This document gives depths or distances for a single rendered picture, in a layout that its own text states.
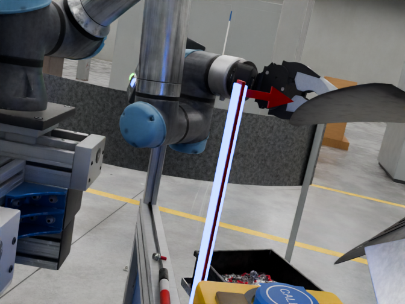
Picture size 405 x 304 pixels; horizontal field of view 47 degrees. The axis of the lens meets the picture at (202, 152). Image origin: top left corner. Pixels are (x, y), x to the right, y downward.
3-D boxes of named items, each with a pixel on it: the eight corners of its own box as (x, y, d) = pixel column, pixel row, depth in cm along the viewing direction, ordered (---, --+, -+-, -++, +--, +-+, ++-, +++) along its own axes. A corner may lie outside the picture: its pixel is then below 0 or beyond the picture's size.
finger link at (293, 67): (327, 69, 70) (279, 60, 76) (322, 66, 69) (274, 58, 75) (318, 99, 71) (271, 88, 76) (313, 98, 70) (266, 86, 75)
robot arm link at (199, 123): (148, 148, 87) (158, 90, 85) (179, 143, 97) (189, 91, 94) (184, 159, 83) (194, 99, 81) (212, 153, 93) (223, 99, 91)
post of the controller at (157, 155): (156, 205, 106) (171, 120, 102) (143, 203, 105) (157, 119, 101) (155, 201, 109) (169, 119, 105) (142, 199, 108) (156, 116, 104)
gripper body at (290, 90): (319, 76, 78) (261, 65, 85) (293, 65, 71) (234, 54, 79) (305, 120, 79) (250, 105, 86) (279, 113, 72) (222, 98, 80)
